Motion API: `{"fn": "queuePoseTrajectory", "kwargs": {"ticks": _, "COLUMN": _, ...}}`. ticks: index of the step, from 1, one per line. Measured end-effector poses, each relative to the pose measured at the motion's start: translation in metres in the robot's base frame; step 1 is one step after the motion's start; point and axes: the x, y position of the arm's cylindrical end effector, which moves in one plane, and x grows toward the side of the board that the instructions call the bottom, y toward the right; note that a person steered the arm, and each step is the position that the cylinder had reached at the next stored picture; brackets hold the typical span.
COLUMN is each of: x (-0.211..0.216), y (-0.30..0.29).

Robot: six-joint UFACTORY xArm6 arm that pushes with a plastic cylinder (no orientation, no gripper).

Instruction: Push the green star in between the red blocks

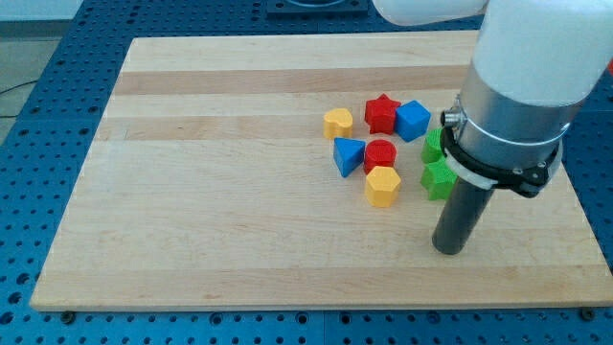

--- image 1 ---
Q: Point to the green round block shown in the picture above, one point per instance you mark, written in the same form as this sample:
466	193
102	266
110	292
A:
432	150

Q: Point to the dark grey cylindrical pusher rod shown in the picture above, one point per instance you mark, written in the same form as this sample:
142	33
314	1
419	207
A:
462	210

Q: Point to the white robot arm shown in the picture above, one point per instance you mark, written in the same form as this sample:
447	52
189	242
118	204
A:
534	64

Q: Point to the black pusher mounting flange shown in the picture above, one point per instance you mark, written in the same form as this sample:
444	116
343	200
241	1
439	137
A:
527	182

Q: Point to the green star block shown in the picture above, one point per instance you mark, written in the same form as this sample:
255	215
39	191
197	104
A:
438	180

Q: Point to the yellow hexagon block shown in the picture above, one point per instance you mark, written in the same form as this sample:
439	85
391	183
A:
382	186

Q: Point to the wooden board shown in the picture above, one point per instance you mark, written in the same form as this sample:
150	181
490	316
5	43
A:
209	186

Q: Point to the red star block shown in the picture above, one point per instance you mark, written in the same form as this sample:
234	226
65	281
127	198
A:
380	114

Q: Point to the red cylinder block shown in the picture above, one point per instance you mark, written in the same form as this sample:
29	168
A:
381	153

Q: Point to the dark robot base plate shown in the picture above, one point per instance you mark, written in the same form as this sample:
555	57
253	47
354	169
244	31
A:
284	8

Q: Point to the yellow heart block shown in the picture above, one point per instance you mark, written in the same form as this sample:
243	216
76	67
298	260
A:
338	122

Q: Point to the blue triangle block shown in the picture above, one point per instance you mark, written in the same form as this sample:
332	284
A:
348	154

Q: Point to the blue cube block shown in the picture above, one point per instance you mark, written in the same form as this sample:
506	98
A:
412	121

